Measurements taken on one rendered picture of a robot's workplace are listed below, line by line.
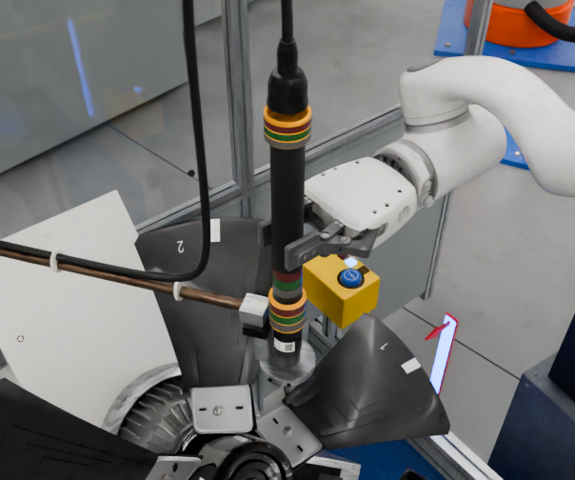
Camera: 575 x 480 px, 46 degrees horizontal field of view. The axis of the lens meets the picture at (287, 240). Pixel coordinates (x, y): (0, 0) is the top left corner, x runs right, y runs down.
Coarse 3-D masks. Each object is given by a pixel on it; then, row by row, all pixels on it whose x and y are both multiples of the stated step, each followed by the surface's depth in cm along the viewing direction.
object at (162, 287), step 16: (16, 256) 86; (32, 256) 86; (80, 272) 84; (96, 272) 84; (112, 272) 83; (144, 288) 83; (160, 288) 82; (192, 288) 82; (224, 304) 80; (240, 304) 80
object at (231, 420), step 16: (192, 400) 94; (208, 400) 93; (224, 400) 92; (240, 400) 91; (192, 416) 94; (208, 416) 93; (224, 416) 92; (240, 416) 91; (208, 432) 93; (224, 432) 92
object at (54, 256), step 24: (192, 0) 56; (288, 0) 54; (192, 24) 58; (288, 24) 55; (192, 48) 59; (192, 72) 60; (192, 96) 62; (192, 120) 64; (0, 240) 86; (96, 264) 83
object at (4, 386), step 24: (0, 384) 74; (0, 408) 75; (24, 408) 75; (48, 408) 76; (0, 432) 76; (24, 432) 76; (48, 432) 77; (72, 432) 78; (96, 432) 79; (0, 456) 77; (24, 456) 78; (48, 456) 79; (72, 456) 80; (96, 456) 81; (120, 456) 82; (144, 456) 83
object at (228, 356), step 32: (192, 224) 94; (224, 224) 94; (256, 224) 94; (160, 256) 95; (192, 256) 94; (224, 256) 93; (256, 256) 93; (224, 288) 93; (256, 288) 92; (192, 320) 94; (224, 320) 92; (192, 352) 93; (224, 352) 92; (192, 384) 94; (224, 384) 92
